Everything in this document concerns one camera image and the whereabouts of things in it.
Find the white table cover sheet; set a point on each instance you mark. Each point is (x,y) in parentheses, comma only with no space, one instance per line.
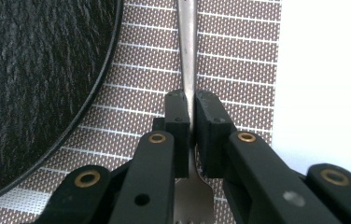
(326,77)

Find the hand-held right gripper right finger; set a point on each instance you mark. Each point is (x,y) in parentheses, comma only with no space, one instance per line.
(211,137)

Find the brown white striped placemat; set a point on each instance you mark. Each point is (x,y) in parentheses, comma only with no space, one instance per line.
(235,46)

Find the silver metal fork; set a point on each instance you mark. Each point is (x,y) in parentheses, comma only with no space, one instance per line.
(187,46)

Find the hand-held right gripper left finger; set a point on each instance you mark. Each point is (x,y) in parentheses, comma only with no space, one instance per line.
(178,140)

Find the round black textured plate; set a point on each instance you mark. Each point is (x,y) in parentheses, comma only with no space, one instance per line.
(39,77)

